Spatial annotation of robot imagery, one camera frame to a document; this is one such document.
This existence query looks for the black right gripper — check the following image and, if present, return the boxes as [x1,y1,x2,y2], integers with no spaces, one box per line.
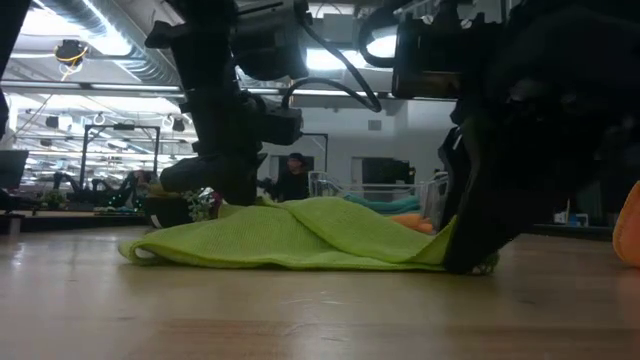
[438,0,640,275]

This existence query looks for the black left wrist camera cable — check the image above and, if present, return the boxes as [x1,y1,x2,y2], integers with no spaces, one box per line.
[281,0,384,114]

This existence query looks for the teal microfiber towel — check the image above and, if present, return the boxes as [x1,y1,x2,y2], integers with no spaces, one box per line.
[342,193,422,215]

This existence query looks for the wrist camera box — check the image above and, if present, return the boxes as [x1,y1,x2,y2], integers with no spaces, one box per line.
[232,0,310,81]
[392,14,464,100]

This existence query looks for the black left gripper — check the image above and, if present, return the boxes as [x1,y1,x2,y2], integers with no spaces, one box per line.
[144,0,305,207]

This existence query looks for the black background station frame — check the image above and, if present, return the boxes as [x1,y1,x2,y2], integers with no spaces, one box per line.
[79,123,161,187]

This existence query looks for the orange microfiber towel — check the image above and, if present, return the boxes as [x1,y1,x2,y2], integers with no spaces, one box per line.
[612,179,640,269]
[389,213,436,235]

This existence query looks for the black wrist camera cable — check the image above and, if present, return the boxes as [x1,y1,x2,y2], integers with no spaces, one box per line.
[357,7,401,70]
[281,0,384,114]

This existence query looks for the clear plastic bin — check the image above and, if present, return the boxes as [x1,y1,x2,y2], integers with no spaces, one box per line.
[308,171,451,232]

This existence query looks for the dark background screen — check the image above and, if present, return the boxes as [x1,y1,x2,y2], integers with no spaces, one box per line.
[352,157,417,201]

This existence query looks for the person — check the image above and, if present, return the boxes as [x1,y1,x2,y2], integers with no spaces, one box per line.
[272,152,314,203]

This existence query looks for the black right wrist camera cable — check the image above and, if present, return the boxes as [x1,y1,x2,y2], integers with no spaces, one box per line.
[357,7,401,70]

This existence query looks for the lime green microfiber towel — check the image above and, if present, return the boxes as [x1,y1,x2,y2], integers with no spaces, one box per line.
[118,196,459,272]

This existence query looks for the black metal table frame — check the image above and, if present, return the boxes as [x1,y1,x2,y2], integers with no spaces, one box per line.
[0,0,32,141]

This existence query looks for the small potted succulent plant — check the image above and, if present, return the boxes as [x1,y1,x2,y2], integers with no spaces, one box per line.
[144,183,224,229]

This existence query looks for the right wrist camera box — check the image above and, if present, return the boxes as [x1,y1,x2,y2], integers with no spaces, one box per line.
[392,14,464,100]

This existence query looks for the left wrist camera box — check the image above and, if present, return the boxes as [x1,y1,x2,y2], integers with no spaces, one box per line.
[232,0,310,81]

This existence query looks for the dark background monitor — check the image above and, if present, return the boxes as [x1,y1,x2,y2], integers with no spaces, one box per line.
[0,149,30,190]

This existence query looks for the background robot arms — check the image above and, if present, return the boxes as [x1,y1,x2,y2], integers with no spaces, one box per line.
[52,169,144,209]

